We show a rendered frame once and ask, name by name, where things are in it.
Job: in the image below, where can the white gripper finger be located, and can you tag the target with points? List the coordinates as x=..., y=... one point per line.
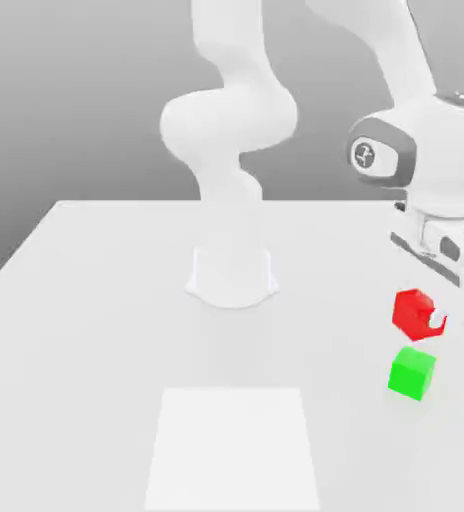
x=436, y=316

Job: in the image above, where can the small green cube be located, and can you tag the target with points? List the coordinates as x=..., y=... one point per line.
x=410, y=374

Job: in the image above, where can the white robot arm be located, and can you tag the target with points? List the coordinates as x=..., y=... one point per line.
x=228, y=120

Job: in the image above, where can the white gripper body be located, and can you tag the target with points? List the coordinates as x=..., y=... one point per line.
x=428, y=262

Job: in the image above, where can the small red cube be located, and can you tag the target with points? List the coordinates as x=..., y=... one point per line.
x=410, y=314

